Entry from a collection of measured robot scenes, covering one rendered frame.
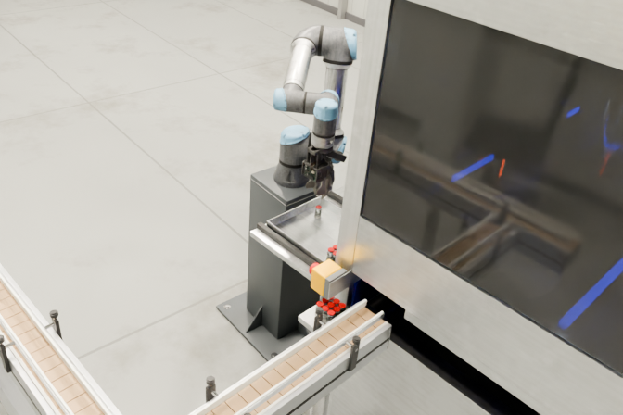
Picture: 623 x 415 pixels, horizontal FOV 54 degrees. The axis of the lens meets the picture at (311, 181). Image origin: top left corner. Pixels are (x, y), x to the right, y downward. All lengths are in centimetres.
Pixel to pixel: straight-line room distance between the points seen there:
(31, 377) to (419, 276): 97
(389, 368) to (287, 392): 40
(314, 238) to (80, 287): 155
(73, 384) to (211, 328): 146
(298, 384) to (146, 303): 169
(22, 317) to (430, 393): 111
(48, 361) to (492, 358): 108
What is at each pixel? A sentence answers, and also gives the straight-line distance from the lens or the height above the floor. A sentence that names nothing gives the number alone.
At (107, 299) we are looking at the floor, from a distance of 322.
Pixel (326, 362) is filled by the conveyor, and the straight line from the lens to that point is 165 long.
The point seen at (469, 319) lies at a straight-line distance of 157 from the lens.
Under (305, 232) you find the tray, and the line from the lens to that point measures 213.
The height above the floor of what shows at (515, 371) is 106.
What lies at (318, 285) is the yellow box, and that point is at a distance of 176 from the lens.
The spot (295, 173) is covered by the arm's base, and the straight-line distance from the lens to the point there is 251.
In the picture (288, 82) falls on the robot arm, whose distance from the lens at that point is 212.
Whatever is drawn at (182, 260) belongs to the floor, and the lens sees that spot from 340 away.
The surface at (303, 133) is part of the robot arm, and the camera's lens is 245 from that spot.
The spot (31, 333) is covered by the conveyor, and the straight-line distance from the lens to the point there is 178.
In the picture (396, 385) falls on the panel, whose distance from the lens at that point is 189.
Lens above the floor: 215
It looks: 32 degrees down
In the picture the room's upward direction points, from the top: 5 degrees clockwise
